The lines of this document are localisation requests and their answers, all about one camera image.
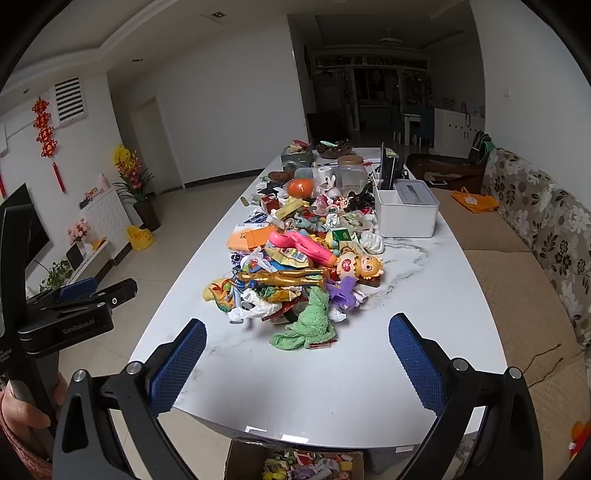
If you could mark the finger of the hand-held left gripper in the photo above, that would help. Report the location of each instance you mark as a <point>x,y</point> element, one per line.
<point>78,288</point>
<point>115,297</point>

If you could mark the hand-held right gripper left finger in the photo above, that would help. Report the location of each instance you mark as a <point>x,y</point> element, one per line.
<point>178,369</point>

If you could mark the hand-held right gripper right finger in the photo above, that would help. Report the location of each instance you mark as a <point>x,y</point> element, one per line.
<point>415,364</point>

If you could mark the white plastic bag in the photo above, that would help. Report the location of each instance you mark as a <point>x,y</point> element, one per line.
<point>249,307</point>

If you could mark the person's left forearm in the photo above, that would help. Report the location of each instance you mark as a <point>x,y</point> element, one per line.
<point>21,454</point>

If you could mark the person's left hand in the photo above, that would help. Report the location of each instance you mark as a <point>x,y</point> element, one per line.
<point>23,413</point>

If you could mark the green potted plant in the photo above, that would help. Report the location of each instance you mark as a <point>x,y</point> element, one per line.
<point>57,277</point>

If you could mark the pink flower bouquet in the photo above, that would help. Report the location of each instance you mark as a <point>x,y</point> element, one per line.
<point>78,230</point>

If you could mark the yellow potty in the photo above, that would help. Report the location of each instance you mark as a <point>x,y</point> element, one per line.
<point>141,237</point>

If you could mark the black television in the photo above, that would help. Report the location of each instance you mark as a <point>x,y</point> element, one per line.
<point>39,230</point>

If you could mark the white radiator cabinet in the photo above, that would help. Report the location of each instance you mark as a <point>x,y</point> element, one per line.
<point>111,221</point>

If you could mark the yellow orange feathered toy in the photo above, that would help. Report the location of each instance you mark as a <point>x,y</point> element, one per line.
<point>221,293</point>

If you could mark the red white wrapper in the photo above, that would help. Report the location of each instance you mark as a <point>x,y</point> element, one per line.
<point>322,344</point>

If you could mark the purple plastic toy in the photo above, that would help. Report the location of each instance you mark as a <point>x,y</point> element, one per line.
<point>344,295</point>

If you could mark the orange-haired cartoon doll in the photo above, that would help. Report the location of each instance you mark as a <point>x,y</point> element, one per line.
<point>362,266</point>

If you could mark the green towel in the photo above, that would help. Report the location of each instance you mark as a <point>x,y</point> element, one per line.
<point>309,325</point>

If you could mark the yellow flower plant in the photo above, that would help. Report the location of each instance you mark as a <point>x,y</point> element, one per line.
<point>134,180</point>

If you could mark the white crumpled tissue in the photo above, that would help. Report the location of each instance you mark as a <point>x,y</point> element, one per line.
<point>373,242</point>

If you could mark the gold figurine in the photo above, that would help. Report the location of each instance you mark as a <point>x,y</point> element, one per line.
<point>281,277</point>

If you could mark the orange packet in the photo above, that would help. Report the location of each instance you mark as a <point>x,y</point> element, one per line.
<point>249,237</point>

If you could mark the green white packet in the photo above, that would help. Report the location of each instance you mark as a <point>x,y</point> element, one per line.
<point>344,235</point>

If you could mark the cardboard box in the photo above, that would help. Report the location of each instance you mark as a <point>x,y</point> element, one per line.
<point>295,461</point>

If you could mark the white storage box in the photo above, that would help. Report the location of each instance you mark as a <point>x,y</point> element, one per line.
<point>406,212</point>

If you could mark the floral sofa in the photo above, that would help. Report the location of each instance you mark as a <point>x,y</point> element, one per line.
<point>531,258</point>

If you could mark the yellow snack bag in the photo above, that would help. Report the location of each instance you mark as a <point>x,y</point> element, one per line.
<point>288,256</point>

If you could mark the pink toy gun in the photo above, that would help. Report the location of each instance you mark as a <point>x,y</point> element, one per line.
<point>300,247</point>

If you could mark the orange cloth bag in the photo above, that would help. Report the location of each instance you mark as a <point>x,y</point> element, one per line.
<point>475,201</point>

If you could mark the black-haired small doll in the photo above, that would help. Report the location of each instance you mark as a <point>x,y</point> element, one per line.
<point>348,203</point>

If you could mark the small red box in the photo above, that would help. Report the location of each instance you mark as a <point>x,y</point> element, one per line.
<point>268,204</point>

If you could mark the white air vent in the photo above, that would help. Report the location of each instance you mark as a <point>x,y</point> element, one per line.
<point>70,99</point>

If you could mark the clear jar with wooden lid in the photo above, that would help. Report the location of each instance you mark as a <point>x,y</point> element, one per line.
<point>352,175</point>

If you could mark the black tablet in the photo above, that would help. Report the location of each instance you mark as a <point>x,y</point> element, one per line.
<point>388,166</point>

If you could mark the white cup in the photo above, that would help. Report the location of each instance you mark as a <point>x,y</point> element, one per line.
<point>326,174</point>

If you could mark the orange ball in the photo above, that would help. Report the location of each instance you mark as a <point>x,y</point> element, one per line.
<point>300,188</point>

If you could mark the dark backpack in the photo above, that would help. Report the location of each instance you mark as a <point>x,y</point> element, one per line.
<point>480,146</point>

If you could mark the dark bowl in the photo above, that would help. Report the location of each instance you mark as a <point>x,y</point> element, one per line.
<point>333,148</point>

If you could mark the white sideboard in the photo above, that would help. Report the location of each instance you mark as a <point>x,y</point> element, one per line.
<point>457,131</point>

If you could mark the blue chair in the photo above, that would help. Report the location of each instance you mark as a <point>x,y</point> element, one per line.
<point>418,127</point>

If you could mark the red knot wall decoration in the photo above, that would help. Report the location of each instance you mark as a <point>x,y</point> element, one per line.
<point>46,134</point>

